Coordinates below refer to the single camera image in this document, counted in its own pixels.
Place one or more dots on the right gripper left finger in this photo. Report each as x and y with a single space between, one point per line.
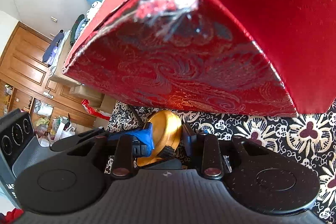
111 153

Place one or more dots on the floral patterned tablecloth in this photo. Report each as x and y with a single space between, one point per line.
308 139

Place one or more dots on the red fabric storage box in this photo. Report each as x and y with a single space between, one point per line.
254 57

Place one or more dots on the wooden door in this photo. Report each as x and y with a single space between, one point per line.
22 67

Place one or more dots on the striped plush doll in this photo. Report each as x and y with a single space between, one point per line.
78 22

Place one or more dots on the cardboard box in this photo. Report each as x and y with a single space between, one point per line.
56 69

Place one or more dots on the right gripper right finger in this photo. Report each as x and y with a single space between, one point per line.
214 158

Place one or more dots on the yellow round tin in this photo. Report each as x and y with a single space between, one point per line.
167 132

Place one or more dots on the green frog plush toy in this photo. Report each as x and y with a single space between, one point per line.
93 10

